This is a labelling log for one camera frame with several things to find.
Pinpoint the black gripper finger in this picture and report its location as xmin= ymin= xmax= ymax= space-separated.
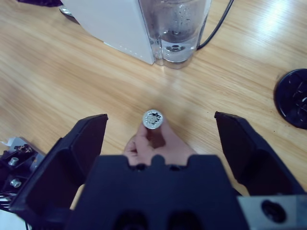
xmin=9 ymin=114 xmax=108 ymax=216
xmin=214 ymin=111 xmax=307 ymax=196
xmin=19 ymin=0 xmax=62 ymax=8

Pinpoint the red coffee capsule silver foil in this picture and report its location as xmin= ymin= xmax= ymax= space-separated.
xmin=142 ymin=109 xmax=165 ymax=130

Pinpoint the white capsule coffee machine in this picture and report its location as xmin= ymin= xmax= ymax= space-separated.
xmin=61 ymin=0 xmax=156 ymax=66

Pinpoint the bystander bare hand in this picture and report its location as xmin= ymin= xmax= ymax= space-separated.
xmin=123 ymin=122 xmax=197 ymax=166

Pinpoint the silver drip tray grille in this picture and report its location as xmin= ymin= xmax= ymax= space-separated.
xmin=59 ymin=5 xmax=81 ymax=24

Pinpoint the black capsule holder with rods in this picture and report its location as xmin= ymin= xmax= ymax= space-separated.
xmin=273 ymin=69 xmax=307 ymax=130

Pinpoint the clear water tank black lid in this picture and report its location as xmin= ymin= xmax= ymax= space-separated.
xmin=138 ymin=0 xmax=212 ymax=70

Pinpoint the black machine power cord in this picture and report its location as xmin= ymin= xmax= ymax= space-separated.
xmin=196 ymin=0 xmax=235 ymax=50

